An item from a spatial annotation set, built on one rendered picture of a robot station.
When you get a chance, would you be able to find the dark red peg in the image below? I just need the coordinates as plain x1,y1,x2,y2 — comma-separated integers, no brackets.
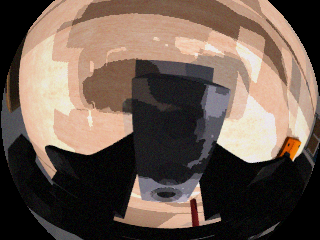
191,199,200,227

